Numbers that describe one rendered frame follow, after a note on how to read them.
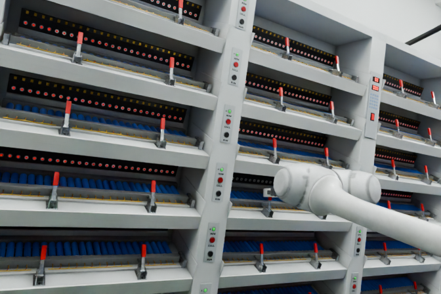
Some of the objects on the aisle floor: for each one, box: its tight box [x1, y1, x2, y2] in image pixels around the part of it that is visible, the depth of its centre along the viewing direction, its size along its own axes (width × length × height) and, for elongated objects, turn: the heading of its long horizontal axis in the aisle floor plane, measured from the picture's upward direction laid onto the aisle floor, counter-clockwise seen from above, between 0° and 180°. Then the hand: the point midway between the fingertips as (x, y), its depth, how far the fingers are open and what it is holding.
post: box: [164, 0, 259, 294], centre depth 120 cm, size 20×9×174 cm
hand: (272, 192), depth 125 cm, fingers closed, pressing on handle
